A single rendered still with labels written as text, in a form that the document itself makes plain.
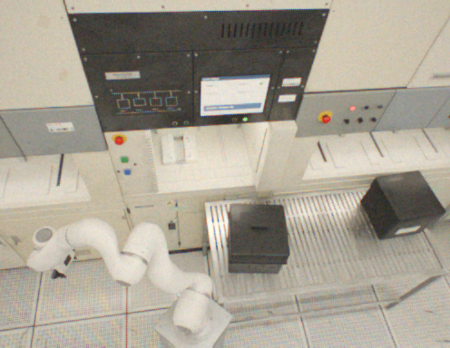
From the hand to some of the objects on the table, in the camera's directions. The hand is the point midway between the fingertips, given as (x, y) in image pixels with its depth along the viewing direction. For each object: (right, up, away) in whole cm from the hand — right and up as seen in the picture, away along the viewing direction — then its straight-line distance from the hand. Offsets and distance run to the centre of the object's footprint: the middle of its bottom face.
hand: (67, 266), depth 161 cm
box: (+171, +16, +56) cm, 180 cm away
